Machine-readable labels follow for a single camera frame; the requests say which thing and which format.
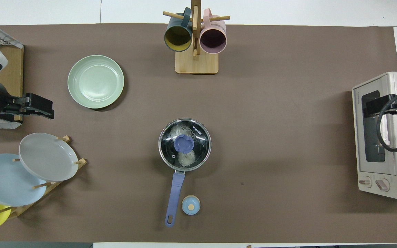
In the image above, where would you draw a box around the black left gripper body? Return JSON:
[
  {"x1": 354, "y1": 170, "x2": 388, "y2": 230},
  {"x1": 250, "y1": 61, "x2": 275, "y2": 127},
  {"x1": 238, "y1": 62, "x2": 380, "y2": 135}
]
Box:
[{"x1": 1, "y1": 94, "x2": 31, "y2": 122}]

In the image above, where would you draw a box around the glass lid purple knob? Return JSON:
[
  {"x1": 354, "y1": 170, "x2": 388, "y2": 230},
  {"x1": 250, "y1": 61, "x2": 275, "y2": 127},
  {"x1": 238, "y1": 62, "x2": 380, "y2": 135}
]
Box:
[{"x1": 159, "y1": 118, "x2": 212, "y2": 172}]

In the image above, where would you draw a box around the grey plate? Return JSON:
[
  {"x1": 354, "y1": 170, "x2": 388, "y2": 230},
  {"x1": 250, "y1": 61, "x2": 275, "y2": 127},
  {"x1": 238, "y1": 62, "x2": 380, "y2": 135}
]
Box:
[{"x1": 19, "y1": 133, "x2": 79, "y2": 182}]

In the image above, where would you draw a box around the light green plate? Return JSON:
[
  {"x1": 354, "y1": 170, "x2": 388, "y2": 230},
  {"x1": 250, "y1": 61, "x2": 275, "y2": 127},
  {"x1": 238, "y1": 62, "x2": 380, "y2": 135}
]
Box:
[{"x1": 68, "y1": 55, "x2": 124, "y2": 109}]

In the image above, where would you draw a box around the light blue plate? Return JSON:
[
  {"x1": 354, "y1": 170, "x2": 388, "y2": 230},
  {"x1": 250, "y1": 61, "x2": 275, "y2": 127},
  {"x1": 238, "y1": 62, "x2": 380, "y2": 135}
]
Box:
[{"x1": 0, "y1": 154, "x2": 47, "y2": 207}]

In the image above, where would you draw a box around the wooden plate rack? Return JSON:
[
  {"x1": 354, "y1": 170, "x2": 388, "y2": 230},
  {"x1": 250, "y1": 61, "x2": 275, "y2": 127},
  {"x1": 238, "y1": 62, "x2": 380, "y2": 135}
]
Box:
[{"x1": 0, "y1": 135, "x2": 88, "y2": 219}]

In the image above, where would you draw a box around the brown table mat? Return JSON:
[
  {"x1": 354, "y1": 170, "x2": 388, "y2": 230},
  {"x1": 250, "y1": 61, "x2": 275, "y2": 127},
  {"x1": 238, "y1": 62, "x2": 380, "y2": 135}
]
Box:
[{"x1": 0, "y1": 23, "x2": 397, "y2": 243}]

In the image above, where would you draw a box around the dark teal mug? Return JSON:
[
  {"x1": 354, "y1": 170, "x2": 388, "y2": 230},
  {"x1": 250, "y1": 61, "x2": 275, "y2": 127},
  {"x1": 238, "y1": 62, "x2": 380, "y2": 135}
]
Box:
[{"x1": 164, "y1": 7, "x2": 193, "y2": 52}]

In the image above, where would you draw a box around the wooden mug tree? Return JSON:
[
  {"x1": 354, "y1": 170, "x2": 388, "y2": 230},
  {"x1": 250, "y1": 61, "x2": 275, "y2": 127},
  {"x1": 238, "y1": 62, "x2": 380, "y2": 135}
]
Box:
[{"x1": 163, "y1": 0, "x2": 230, "y2": 74}]

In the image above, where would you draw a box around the pink mug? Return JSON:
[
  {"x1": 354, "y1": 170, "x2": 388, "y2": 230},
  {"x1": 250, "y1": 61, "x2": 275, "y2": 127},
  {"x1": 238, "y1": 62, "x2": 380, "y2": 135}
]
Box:
[{"x1": 200, "y1": 9, "x2": 227, "y2": 54}]

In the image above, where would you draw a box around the wooden wire mesh rack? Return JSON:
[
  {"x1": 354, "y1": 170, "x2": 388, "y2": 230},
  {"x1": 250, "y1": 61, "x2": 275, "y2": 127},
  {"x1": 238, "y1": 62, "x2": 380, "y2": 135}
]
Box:
[{"x1": 0, "y1": 17, "x2": 24, "y2": 130}]

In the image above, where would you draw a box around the black pot purple handle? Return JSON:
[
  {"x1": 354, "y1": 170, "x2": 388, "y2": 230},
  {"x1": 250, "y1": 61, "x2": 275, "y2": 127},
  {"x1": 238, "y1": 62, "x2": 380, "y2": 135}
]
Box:
[{"x1": 158, "y1": 118, "x2": 212, "y2": 228}]

